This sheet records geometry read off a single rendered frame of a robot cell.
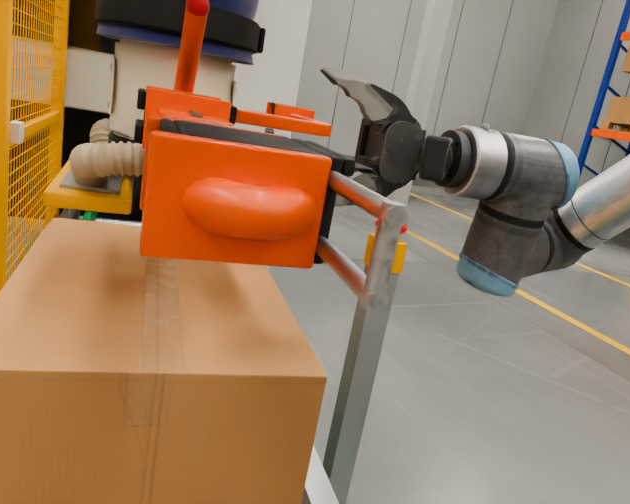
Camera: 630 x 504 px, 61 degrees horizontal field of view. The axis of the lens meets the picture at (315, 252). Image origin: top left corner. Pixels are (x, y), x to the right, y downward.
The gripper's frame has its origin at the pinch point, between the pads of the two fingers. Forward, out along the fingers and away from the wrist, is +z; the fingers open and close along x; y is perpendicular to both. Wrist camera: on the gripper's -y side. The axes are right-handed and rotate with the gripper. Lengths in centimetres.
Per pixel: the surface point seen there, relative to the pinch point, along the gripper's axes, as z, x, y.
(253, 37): 4.1, 11.1, 21.0
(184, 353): 10.8, -26.9, 0.2
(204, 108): 12.0, 1.4, -2.2
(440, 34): -155, 58, 267
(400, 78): -433, 76, 910
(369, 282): 10.1, -1.8, -42.8
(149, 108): 17.2, 0.6, -2.3
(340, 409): -33, -65, 46
